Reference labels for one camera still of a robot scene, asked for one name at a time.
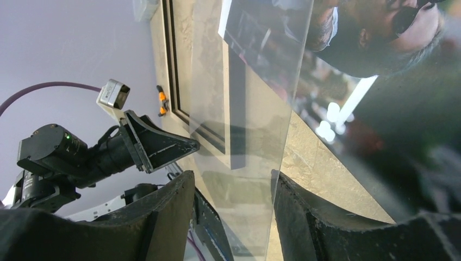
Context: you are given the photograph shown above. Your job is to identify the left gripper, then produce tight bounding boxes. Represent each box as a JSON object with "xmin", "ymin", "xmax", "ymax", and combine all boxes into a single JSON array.
[{"xmin": 17, "ymin": 110, "xmax": 200, "ymax": 189}]

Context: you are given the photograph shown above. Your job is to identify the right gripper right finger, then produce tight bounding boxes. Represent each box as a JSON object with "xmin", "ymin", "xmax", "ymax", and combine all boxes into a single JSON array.
[{"xmin": 273, "ymin": 172, "xmax": 460, "ymax": 260}]

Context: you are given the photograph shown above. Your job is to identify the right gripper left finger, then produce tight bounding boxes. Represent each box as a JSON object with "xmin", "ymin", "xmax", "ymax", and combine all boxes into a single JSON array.
[{"xmin": 1, "ymin": 171, "xmax": 195, "ymax": 260}]

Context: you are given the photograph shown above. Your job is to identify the clear acrylic sheet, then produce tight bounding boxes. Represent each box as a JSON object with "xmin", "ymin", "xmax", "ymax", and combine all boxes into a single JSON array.
[{"xmin": 194, "ymin": 1, "xmax": 313, "ymax": 260}]

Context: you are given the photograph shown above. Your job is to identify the printed photo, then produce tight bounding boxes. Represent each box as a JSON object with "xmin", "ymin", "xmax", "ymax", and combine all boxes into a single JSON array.
[{"xmin": 218, "ymin": 1, "xmax": 460, "ymax": 220}]

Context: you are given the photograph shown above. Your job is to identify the black wooden picture frame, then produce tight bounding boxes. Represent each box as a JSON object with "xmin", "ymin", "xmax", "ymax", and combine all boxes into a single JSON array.
[{"xmin": 161, "ymin": 1, "xmax": 246, "ymax": 170}]

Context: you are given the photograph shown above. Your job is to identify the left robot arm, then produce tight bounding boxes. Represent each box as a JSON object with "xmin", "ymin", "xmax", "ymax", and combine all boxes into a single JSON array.
[{"xmin": 12, "ymin": 110, "xmax": 200, "ymax": 214}]

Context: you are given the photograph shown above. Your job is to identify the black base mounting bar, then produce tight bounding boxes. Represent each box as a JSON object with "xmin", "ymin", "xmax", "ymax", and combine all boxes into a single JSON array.
[{"xmin": 184, "ymin": 188, "xmax": 234, "ymax": 261}]

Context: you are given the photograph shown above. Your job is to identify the clear plastic organizer box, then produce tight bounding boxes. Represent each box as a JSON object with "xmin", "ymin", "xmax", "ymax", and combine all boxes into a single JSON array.
[{"xmin": 132, "ymin": 0, "xmax": 160, "ymax": 22}]

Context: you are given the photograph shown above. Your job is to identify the orange handled pliers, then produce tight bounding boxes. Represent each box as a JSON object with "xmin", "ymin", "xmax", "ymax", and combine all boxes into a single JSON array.
[{"xmin": 156, "ymin": 85, "xmax": 169, "ymax": 117}]

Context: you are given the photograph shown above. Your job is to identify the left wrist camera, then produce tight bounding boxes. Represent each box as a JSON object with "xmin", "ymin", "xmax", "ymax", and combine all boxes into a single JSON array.
[{"xmin": 96, "ymin": 79, "xmax": 130, "ymax": 123}]

